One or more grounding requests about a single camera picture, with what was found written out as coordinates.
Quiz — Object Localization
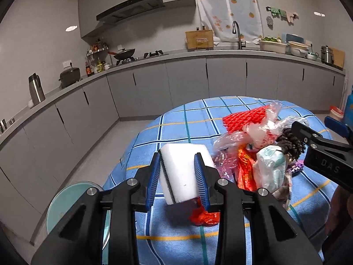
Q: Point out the black foam net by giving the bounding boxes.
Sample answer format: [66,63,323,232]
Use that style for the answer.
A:
[276,128,305,161]

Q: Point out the white teal plastic packet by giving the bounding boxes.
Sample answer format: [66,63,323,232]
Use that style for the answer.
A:
[253,145,287,193]

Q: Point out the clear plastic bag red print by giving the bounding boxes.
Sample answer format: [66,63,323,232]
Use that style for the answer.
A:
[213,101,309,177]

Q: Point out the red orange plastic wrapper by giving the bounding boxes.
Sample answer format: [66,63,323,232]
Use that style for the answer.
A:
[189,145,257,227]

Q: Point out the red foam fruit net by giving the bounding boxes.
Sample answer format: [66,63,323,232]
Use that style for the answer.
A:
[222,105,269,133]

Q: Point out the white sponge block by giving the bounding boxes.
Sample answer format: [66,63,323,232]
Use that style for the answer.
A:
[159,143,214,205]

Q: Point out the teal round trash bin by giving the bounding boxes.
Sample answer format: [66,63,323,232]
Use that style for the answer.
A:
[45,181,111,252]

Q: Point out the dark kitchen faucet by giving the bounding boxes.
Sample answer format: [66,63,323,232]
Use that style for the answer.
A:
[232,20,246,50]

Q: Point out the red lidded white bucket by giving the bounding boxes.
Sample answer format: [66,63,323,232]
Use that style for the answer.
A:
[329,106,344,122]

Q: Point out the wooden cutting board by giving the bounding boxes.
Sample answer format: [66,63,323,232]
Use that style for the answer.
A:
[332,48,345,69]

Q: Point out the steel pot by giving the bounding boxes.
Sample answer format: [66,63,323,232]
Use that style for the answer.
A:
[321,45,334,65]

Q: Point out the white lidded bowl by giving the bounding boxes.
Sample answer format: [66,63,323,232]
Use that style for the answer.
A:
[288,41,308,58]

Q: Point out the blue plaid tablecloth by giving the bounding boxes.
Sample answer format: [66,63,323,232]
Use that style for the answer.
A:
[102,96,339,265]

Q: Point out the white basin with greens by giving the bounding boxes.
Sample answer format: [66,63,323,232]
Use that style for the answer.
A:
[259,36,287,54]

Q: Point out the grey base cabinets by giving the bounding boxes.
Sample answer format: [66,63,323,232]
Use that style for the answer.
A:
[1,50,345,240]

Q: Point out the hanging green cloths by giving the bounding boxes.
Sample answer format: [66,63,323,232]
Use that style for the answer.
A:
[266,6,299,24]

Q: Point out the steel thermos kettle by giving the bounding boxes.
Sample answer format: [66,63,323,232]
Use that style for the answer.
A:
[28,73,45,106]

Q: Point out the white orange print curtain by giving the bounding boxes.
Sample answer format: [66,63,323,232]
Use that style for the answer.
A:
[196,0,263,45]

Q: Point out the black rice cooker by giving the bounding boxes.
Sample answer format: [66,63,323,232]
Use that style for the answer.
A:
[59,67,81,89]

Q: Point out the gas stove burner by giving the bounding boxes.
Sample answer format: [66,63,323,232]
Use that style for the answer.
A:
[116,50,164,66]

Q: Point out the spice rack with bottles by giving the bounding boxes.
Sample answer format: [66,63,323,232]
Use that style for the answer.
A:
[86,38,111,77]

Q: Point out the black wok pan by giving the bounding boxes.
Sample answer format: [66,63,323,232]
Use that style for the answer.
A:
[108,49,135,61]

